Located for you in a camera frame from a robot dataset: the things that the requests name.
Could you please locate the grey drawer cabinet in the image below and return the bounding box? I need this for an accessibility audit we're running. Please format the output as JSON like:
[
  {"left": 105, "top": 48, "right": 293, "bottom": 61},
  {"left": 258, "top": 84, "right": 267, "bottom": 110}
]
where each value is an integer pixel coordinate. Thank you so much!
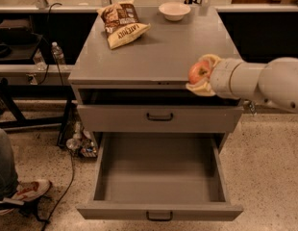
[{"left": 69, "top": 6, "right": 242, "bottom": 146}]

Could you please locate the red apple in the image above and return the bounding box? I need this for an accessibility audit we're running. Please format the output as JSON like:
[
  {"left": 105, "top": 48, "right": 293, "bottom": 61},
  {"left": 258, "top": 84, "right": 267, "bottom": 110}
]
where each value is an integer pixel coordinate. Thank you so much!
[{"left": 188, "top": 60, "right": 211, "bottom": 84}]

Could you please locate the open grey bottom drawer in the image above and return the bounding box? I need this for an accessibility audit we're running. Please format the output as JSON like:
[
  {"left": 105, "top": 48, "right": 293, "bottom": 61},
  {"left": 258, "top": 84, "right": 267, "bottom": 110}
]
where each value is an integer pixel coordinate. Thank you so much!
[{"left": 77, "top": 133, "right": 243, "bottom": 221}]

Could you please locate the closed grey middle drawer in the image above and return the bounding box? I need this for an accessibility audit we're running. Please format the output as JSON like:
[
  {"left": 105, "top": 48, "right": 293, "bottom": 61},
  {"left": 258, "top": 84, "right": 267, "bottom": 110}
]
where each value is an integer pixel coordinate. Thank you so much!
[{"left": 77, "top": 105, "right": 243, "bottom": 133}]

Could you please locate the blue jeans leg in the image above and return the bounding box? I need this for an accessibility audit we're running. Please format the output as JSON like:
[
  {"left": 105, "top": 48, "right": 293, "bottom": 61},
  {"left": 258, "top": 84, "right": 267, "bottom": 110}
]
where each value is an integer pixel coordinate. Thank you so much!
[{"left": 0, "top": 128, "right": 18, "bottom": 200}]

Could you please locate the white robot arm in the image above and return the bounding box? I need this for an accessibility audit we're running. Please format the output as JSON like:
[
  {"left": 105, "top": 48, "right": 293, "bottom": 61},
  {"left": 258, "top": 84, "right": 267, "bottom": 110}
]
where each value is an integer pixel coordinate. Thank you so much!
[{"left": 186, "top": 54, "right": 298, "bottom": 114}]

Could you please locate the clutter of small floor items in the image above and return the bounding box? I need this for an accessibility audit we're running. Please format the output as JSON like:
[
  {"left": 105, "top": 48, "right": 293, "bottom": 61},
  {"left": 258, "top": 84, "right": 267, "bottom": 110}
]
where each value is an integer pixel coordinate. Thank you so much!
[{"left": 65, "top": 121, "right": 97, "bottom": 158}]

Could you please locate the white ceramic bowl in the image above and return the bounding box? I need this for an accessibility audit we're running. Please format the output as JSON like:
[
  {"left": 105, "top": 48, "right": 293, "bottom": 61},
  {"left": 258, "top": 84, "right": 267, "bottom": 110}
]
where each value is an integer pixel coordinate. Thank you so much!
[{"left": 159, "top": 2, "right": 191, "bottom": 21}]

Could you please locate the black metal stand frame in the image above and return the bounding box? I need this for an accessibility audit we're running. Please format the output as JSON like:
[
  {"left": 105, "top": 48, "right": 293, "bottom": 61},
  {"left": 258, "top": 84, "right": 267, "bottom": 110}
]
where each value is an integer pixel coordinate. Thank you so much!
[{"left": 0, "top": 77, "right": 75, "bottom": 147}]

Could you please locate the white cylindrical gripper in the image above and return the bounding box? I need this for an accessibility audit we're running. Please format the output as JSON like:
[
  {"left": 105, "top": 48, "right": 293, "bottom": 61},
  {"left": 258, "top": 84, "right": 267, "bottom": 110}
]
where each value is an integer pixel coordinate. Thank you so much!
[{"left": 186, "top": 54, "right": 265, "bottom": 100}]

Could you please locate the black floor cable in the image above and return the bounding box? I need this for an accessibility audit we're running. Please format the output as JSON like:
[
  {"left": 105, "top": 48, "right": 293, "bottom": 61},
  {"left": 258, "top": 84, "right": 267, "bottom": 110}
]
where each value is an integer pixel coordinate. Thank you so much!
[{"left": 41, "top": 149, "right": 76, "bottom": 231}]

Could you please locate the clear plastic water bottle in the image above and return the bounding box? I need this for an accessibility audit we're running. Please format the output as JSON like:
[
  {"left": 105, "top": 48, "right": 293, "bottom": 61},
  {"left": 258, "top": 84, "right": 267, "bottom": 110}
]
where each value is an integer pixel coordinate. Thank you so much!
[{"left": 51, "top": 41, "right": 65, "bottom": 65}]

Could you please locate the white red sneaker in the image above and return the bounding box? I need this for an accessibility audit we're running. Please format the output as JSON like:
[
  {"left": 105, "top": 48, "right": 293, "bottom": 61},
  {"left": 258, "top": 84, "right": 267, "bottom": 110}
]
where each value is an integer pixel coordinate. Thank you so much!
[{"left": 0, "top": 179, "right": 52, "bottom": 204}]

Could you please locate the brown yellow chip bag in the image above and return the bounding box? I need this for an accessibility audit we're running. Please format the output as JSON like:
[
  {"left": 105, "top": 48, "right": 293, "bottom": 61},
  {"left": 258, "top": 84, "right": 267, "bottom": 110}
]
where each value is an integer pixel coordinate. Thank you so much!
[{"left": 97, "top": 0, "right": 151, "bottom": 49}]

